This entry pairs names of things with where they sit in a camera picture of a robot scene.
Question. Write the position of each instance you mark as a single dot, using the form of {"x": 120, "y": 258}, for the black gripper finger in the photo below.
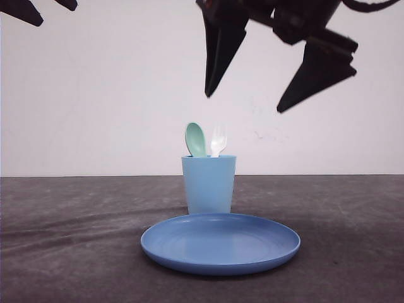
{"x": 322, "y": 67}
{"x": 23, "y": 10}
{"x": 223, "y": 40}
{"x": 69, "y": 4}

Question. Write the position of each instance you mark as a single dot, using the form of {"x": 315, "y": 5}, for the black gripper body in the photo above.
{"x": 291, "y": 21}

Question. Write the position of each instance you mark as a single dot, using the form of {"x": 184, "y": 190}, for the white plastic fork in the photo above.
{"x": 218, "y": 141}

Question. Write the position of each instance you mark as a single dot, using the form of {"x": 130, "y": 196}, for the mint green plastic spoon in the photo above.
{"x": 195, "y": 140}

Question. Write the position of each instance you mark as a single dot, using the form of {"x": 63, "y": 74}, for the light blue plastic cup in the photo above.
{"x": 209, "y": 183}

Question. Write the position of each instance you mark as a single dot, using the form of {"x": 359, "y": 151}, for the blue plastic plate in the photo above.
{"x": 220, "y": 244}

